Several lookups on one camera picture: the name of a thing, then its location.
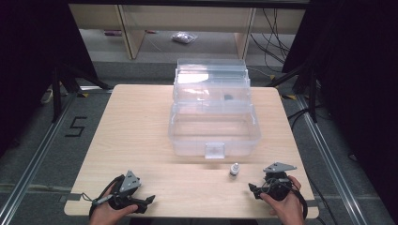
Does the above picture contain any clear plastic storage box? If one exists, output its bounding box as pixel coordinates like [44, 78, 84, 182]
[167, 57, 263, 160]

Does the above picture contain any aluminium floor rail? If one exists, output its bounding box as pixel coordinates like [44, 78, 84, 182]
[0, 92, 79, 225]
[295, 94, 367, 225]

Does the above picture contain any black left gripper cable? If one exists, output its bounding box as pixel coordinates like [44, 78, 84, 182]
[82, 173, 126, 218]

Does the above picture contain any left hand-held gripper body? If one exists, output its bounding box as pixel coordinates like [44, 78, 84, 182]
[107, 170, 148, 214]

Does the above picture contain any light wooden shelf unit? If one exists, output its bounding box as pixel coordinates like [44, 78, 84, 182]
[69, 3, 306, 60]

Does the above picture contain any white cable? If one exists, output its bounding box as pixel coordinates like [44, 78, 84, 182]
[39, 88, 54, 105]

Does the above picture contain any black floor cable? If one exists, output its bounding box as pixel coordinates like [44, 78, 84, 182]
[286, 105, 327, 131]

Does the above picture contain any person's left hand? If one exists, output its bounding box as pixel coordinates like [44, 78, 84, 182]
[88, 190, 139, 225]

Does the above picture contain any clear plastic bag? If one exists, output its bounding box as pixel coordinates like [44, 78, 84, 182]
[170, 31, 199, 45]

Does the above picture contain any small white bottle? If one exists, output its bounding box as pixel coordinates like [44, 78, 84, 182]
[228, 161, 241, 180]

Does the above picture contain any bundle of black cables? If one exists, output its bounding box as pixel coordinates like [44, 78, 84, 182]
[249, 7, 297, 66]

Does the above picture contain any person's right hand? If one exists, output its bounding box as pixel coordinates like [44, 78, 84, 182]
[259, 174, 306, 225]

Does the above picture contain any black metal stand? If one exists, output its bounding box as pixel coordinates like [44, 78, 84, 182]
[266, 61, 319, 124]
[51, 61, 113, 124]

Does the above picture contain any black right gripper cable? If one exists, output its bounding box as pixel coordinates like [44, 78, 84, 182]
[283, 179, 310, 220]

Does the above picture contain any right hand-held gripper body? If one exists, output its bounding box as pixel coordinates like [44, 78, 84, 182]
[262, 161, 298, 202]

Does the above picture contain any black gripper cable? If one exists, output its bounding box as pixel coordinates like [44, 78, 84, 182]
[82, 173, 126, 218]
[283, 179, 310, 220]

